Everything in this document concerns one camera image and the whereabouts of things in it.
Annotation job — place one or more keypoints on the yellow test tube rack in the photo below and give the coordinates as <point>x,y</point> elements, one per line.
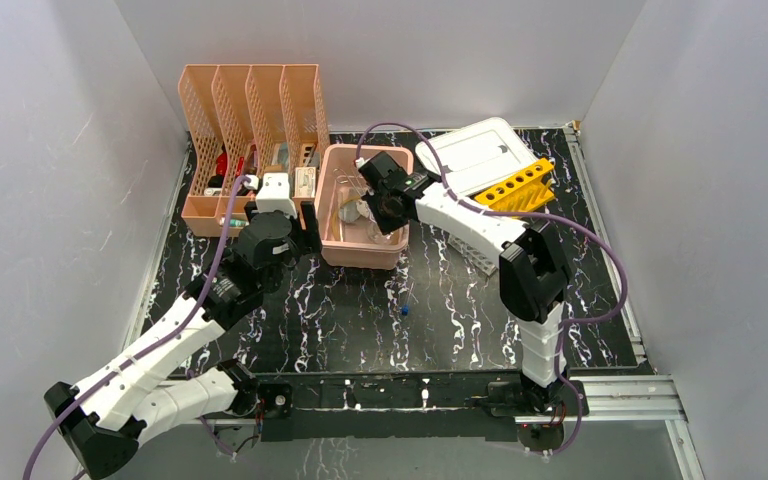
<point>526,191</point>

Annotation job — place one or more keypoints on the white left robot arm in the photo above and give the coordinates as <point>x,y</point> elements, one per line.
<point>109,415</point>

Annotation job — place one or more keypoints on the pink desk organizer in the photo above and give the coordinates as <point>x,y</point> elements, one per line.
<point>247,118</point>

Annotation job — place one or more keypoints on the clear glass flask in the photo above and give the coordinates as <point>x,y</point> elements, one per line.
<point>376,236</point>

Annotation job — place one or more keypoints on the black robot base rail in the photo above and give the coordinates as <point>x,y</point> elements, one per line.
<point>496,405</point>

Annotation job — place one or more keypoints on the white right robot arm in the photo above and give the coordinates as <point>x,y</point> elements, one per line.
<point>533,272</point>

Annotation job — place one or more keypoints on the white container lid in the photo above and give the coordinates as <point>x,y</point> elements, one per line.
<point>477,156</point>

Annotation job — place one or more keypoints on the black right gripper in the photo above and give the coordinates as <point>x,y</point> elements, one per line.
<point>384,225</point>

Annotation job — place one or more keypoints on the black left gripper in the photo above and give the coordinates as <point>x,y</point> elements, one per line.
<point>311,242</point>

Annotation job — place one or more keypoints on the metal crucible tongs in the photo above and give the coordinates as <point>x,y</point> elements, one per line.
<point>346,184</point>

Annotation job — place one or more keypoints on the blue cap small vial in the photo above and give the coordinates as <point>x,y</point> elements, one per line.
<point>405,298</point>

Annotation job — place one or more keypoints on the pink plastic bin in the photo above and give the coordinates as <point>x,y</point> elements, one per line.
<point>356,250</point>

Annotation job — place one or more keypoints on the yellow rubber tube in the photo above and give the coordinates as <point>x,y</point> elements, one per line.
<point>346,213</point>

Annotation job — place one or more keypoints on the clear plastic tube rack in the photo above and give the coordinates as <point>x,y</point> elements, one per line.
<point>483,257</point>

